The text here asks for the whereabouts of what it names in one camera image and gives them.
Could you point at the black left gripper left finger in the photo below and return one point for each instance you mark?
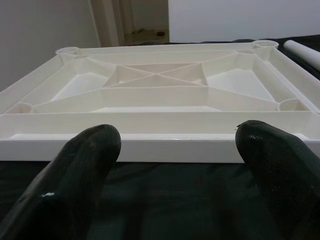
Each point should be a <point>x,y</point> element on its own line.
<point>62,187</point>

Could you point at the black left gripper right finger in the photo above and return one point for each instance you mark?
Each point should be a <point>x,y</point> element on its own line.
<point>287,187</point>

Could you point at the white plastic table top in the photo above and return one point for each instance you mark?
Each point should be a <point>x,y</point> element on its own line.
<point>160,100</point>

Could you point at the white plastic table leg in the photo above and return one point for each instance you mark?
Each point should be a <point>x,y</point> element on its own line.
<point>302,48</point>

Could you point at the black cloth table cover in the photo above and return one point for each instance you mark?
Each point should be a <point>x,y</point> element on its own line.
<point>175,200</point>

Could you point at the white door frame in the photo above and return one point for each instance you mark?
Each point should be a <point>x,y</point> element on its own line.
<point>107,22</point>

